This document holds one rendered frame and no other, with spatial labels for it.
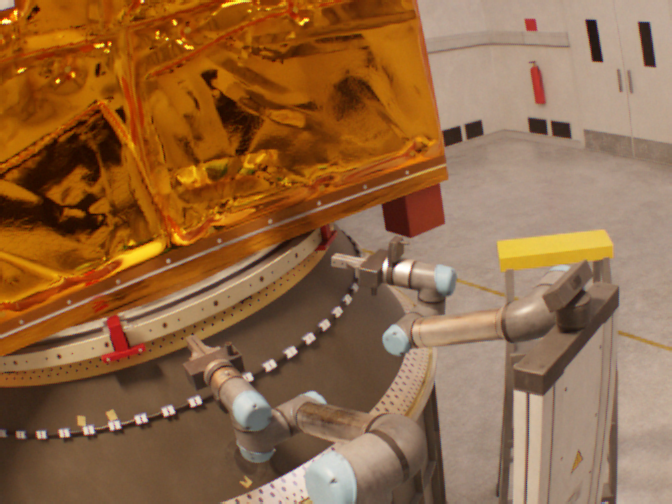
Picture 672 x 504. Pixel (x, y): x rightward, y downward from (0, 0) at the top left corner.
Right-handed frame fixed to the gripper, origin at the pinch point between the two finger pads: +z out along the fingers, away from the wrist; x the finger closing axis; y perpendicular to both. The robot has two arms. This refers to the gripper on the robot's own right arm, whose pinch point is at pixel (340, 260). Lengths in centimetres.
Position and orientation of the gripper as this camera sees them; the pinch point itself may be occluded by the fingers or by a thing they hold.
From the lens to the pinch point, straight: 192.7
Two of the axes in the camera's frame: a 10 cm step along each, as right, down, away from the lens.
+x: 4.1, -3.9, 8.2
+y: 0.0, 9.0, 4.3
